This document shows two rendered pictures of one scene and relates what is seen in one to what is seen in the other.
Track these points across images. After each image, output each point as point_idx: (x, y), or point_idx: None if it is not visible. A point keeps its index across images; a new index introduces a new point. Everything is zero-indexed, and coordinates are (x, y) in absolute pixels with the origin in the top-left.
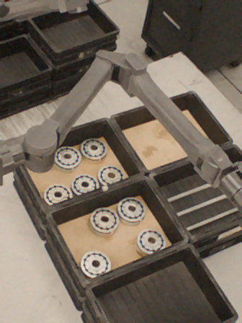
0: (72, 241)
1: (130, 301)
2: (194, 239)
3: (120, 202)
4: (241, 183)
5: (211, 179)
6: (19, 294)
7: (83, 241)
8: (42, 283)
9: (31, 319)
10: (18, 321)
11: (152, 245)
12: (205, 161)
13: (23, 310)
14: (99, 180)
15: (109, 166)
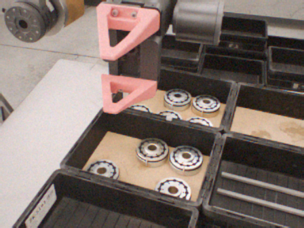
0: (111, 149)
1: (95, 226)
2: (207, 210)
3: (182, 146)
4: (151, 0)
5: None
6: (51, 171)
7: (120, 155)
8: None
9: (35, 192)
10: (26, 186)
11: (167, 193)
12: None
13: (39, 182)
14: None
15: (204, 119)
